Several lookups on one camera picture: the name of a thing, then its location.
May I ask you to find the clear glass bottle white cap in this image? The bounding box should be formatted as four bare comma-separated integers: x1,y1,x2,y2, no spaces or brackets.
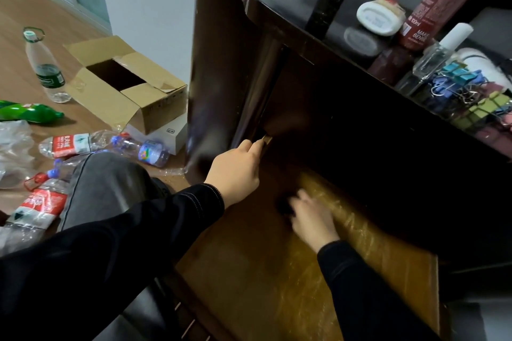
394,23,474,96

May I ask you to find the clear bottle with green label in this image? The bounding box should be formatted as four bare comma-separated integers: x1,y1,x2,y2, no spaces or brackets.
23,27,73,104

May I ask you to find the brown wooden drawer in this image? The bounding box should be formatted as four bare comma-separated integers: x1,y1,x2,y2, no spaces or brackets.
176,133,441,341

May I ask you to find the white jar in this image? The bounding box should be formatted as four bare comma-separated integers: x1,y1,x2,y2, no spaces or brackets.
356,0,407,37

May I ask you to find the green plastic bottle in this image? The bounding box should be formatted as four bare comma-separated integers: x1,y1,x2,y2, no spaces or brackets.
0,100,65,125

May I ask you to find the person's left hand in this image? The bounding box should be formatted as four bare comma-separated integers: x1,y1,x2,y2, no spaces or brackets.
204,138,274,209

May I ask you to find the white roll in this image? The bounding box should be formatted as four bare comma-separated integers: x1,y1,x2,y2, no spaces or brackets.
456,47,512,92

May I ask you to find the person's right forearm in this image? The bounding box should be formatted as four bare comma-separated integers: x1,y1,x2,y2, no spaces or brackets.
317,240,441,341

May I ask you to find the pile of coloured binder clips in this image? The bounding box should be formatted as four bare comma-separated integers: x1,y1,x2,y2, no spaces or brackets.
414,60,512,142

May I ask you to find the person's grey trouser leg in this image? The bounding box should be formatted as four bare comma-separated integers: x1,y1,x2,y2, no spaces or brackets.
56,152,173,233

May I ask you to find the clear bottle with colourful label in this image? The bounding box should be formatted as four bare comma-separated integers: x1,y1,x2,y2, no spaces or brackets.
106,133,171,169

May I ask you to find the dark wooden desk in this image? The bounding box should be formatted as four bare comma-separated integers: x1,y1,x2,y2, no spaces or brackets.
176,0,512,341

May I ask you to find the person's right hand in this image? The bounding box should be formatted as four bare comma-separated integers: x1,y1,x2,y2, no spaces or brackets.
288,189,341,254

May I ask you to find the clear blue-capped bottle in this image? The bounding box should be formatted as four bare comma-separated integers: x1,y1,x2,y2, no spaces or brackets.
46,155,90,181

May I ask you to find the crumpled clear plastic bag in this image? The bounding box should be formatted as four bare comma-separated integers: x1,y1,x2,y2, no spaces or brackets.
0,120,38,189

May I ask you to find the crushed bottle with red label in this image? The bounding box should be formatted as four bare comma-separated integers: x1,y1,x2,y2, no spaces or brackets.
39,130,121,159

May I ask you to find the flat white box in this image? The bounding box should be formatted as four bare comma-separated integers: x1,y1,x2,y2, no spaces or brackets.
125,113,189,156

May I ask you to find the small black object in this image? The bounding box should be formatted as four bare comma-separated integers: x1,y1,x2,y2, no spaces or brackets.
275,196,296,218

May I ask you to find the black chair seat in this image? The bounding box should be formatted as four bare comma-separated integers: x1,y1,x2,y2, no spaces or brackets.
94,273,189,341

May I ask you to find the person's left forearm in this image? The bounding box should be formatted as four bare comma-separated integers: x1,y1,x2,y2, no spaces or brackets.
0,183,225,341

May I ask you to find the crushed red-capped bottle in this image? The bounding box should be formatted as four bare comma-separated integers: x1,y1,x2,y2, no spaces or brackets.
0,171,70,255

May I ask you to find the open cardboard box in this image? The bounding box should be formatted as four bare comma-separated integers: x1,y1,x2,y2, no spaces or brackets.
63,35,189,135

